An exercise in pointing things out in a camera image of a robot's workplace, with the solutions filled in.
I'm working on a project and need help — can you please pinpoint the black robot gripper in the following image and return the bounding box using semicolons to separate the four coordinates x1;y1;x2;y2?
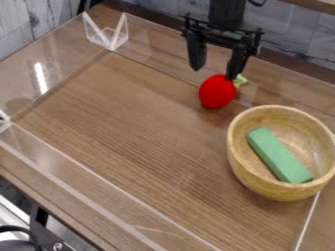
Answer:
181;0;264;80

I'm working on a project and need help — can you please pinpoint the red plush strawberry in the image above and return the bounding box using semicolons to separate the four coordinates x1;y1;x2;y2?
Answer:
198;74;246;109

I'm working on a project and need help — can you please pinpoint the light wooden bowl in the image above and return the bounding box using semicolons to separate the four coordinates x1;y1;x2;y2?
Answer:
226;105;335;201

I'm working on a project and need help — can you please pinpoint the green rectangular block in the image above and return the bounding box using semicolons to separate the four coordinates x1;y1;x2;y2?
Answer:
245;127;313;183

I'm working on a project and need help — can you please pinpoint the clear acrylic tray enclosure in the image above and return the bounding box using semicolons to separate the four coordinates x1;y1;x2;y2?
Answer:
0;7;335;251

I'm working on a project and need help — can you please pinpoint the black table leg frame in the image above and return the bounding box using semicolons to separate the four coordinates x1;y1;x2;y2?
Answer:
30;204;75;251

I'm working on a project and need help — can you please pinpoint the black cable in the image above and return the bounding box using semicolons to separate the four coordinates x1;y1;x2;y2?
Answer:
0;225;43;251

